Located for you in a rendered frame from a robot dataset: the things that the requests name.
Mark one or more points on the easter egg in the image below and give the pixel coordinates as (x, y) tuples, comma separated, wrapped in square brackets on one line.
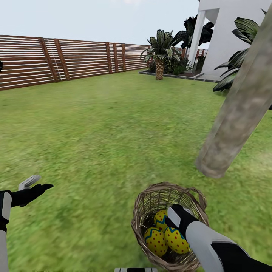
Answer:
[(159, 219), (155, 241), (176, 241)]

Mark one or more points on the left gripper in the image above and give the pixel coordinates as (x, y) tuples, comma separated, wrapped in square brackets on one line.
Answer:
[(33, 193)]

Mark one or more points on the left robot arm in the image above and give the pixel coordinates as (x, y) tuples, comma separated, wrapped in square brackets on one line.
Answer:
[(10, 199)]

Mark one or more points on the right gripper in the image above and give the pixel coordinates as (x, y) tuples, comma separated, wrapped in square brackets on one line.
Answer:
[(169, 223)]

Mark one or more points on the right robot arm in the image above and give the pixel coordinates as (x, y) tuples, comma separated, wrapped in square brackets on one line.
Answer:
[(215, 252)]

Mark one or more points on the wicker basket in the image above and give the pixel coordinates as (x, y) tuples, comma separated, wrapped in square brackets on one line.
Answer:
[(187, 262)]

